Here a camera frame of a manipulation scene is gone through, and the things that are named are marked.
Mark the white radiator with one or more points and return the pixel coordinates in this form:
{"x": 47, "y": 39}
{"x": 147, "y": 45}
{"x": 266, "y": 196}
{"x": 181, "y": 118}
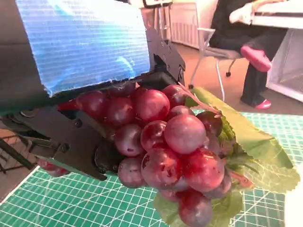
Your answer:
{"x": 184, "y": 26}

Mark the black metal rack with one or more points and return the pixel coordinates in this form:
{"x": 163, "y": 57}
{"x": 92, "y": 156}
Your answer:
{"x": 11, "y": 151}

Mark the white chair with casters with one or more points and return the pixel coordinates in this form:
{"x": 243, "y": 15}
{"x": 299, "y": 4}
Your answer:
{"x": 222, "y": 53}

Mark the white desk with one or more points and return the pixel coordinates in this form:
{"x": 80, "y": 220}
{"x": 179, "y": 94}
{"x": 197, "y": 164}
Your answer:
{"x": 277, "y": 20}

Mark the green cutting mat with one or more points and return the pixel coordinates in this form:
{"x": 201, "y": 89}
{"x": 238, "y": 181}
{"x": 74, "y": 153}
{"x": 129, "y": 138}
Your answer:
{"x": 71, "y": 203}

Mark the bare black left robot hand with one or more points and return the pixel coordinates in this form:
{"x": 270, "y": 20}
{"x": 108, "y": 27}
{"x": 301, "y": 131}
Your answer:
{"x": 82, "y": 47}

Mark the white mesh cabinet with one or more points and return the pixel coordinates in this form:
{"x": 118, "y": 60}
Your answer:
{"x": 288, "y": 66}

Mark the red toy grape bunch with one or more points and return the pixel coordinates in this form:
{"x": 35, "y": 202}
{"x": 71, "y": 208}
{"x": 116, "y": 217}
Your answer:
{"x": 184, "y": 134}

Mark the white square plate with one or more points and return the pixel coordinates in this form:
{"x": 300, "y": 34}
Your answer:
{"x": 296, "y": 208}

